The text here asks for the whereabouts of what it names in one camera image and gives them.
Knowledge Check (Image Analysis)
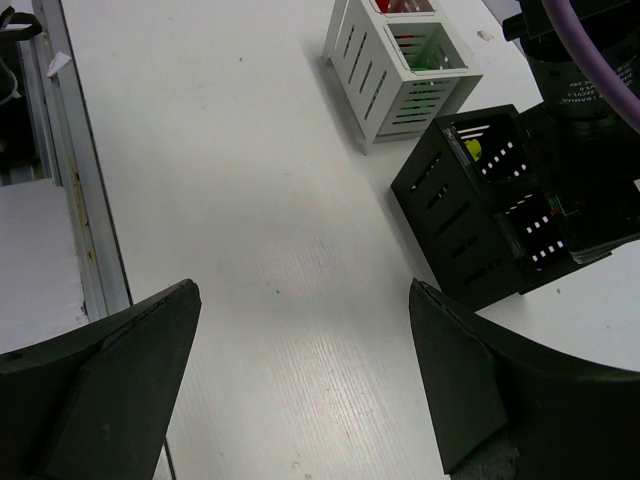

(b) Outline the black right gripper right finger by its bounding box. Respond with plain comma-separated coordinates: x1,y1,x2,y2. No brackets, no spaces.
409,280,639,479

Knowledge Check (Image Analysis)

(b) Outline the small white scrap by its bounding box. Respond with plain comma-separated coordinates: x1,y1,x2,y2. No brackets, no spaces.
477,30,493,41

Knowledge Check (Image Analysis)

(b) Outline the red arch lego brick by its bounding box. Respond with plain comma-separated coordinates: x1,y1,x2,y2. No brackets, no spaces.
375,0,415,14

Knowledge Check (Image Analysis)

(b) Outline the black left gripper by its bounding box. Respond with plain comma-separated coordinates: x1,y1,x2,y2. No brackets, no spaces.
518,104,639,264

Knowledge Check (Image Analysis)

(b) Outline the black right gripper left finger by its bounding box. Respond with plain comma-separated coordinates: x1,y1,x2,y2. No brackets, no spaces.
1,279,202,479

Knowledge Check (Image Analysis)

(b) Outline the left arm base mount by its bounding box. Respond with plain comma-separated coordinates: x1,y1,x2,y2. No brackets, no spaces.
1,5,42,175

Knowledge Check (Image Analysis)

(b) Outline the lime rounded lego brick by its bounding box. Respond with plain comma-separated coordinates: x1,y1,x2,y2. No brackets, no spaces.
465,138,482,162

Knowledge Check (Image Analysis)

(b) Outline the white two-compartment container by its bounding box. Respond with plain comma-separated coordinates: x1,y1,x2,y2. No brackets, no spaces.
323,1,482,151

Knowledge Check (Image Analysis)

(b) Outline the black two-compartment container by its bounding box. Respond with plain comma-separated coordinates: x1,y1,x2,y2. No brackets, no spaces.
391,105,579,311

